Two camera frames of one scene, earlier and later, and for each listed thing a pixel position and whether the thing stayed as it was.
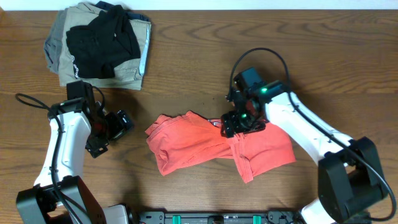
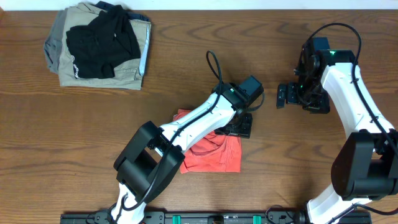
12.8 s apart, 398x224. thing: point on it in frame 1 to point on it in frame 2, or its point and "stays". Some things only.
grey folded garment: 53,45 stays
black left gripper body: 111,126 to 242,130
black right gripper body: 242,121 to 310,98
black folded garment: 97,49 stays
